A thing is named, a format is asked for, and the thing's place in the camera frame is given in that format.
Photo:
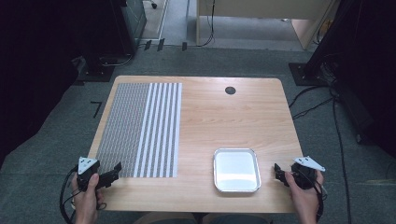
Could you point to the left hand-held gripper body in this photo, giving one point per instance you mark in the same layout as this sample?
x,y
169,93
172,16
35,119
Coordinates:
x,y
87,170

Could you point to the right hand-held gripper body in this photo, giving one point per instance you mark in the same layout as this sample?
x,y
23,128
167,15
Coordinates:
x,y
306,175

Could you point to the person's right hand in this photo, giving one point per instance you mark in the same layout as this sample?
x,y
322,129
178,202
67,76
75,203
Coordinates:
x,y
303,196

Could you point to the person's left hand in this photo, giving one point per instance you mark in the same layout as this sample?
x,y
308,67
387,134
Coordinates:
x,y
86,199

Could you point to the silver metal tray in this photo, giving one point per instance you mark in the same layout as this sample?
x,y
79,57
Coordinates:
x,y
236,169

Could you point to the grey striped woven placemat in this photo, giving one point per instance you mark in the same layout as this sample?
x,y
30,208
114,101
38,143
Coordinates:
x,y
140,130

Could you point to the person's left leg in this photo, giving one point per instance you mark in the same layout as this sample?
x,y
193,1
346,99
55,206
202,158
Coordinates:
x,y
168,218

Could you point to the dark curtain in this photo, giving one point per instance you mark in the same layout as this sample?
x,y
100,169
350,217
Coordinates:
x,y
37,62
370,62

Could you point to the dark cabinet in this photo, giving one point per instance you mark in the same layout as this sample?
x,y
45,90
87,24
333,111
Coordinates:
x,y
135,21

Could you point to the light wooden desk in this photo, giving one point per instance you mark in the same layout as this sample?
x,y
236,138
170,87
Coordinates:
x,y
267,7

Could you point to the black stand base plate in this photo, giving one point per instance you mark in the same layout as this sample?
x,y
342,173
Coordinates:
x,y
96,74
303,76

